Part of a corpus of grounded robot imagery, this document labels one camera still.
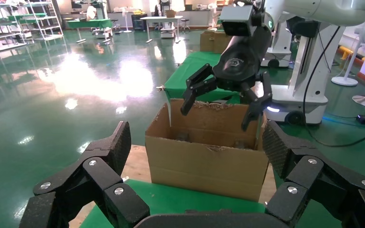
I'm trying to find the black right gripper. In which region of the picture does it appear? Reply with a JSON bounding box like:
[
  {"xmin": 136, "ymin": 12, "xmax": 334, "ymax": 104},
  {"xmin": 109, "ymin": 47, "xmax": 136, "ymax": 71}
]
[{"xmin": 180, "ymin": 27, "xmax": 273, "ymax": 132}]

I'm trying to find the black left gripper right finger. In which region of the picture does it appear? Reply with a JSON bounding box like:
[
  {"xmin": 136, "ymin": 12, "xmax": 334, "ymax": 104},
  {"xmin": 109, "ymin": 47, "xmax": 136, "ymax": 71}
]
[{"xmin": 262, "ymin": 121, "xmax": 365, "ymax": 228}]

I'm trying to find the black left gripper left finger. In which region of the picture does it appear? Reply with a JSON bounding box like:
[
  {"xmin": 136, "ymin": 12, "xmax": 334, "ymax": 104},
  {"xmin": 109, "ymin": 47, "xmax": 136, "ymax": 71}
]
[{"xmin": 19, "ymin": 121, "xmax": 152, "ymax": 228}]

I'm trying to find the closed brown cardboard box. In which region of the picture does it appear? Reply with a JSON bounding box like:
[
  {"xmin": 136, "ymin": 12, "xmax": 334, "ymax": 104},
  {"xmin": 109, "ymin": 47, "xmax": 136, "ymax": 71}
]
[{"xmin": 200, "ymin": 30, "xmax": 233, "ymax": 54}]

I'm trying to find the large open cardboard carton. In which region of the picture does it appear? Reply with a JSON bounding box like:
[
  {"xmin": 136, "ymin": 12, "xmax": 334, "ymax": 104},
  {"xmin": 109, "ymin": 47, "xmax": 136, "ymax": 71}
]
[{"xmin": 144, "ymin": 98, "xmax": 269, "ymax": 203}]

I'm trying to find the small green table cloth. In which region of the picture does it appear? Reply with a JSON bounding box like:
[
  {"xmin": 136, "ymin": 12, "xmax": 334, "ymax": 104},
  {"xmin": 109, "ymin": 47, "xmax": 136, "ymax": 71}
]
[{"xmin": 163, "ymin": 52, "xmax": 243, "ymax": 105}]

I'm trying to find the white mobile machine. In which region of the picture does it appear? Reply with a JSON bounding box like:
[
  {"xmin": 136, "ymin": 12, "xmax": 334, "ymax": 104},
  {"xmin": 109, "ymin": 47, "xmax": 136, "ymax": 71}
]
[{"xmin": 260, "ymin": 22, "xmax": 293, "ymax": 69}]

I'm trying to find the white robot torso and base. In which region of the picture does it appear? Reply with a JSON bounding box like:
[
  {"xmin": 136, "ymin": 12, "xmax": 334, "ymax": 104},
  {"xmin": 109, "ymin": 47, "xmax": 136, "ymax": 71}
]
[{"xmin": 258, "ymin": 16, "xmax": 347, "ymax": 126}]

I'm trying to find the large green table cloth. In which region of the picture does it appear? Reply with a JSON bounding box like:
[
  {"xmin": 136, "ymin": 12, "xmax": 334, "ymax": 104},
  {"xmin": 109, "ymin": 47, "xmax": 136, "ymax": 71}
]
[{"xmin": 80, "ymin": 179, "xmax": 344, "ymax": 228}]

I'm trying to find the white table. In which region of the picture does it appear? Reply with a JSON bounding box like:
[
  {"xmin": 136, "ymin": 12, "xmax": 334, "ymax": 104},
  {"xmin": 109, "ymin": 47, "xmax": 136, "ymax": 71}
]
[{"xmin": 140, "ymin": 16, "xmax": 183, "ymax": 44}]

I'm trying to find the black cabinet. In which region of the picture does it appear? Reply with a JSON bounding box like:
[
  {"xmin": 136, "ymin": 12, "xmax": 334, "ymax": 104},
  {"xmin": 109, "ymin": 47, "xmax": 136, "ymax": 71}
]
[{"xmin": 131, "ymin": 13, "xmax": 148, "ymax": 30}]

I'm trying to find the table with green cloth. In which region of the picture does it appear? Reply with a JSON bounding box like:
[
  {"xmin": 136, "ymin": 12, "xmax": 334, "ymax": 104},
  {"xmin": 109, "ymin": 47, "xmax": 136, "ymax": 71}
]
[{"xmin": 67, "ymin": 19, "xmax": 113, "ymax": 43}]

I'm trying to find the white metal shelf rack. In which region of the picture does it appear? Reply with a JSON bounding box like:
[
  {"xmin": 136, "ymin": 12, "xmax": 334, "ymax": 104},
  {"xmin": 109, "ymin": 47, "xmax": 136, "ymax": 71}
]
[
  {"xmin": 0, "ymin": 3, "xmax": 29, "ymax": 53},
  {"xmin": 9, "ymin": 0, "xmax": 64, "ymax": 41}
]

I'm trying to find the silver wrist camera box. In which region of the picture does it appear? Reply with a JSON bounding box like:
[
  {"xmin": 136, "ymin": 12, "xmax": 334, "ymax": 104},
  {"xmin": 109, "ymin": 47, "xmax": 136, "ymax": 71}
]
[{"xmin": 219, "ymin": 4, "xmax": 263, "ymax": 37}]

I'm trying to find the long black cable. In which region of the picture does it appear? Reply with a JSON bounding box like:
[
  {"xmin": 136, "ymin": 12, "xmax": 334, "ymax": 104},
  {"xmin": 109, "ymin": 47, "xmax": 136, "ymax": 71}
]
[{"xmin": 302, "ymin": 27, "xmax": 365, "ymax": 148}]

